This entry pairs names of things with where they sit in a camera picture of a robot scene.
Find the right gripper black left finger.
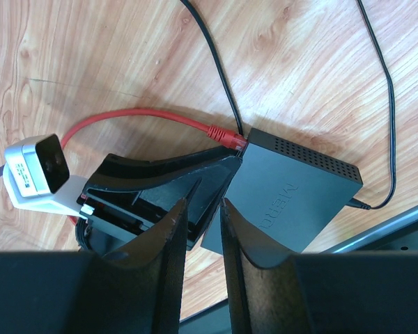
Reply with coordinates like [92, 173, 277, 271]
[0, 199, 188, 333]

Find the thin black adapter output cable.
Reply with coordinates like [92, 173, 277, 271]
[346, 0, 398, 211]

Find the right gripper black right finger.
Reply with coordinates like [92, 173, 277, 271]
[220, 200, 418, 333]

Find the aluminium front rail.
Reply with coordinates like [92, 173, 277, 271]
[324, 205, 418, 253]

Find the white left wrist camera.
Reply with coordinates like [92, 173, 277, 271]
[3, 134, 87, 217]

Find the black power cord with plug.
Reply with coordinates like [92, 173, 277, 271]
[179, 0, 245, 136]

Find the black network switch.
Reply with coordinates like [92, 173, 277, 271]
[200, 127, 364, 254]

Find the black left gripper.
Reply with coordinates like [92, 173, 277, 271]
[75, 146, 241, 253]

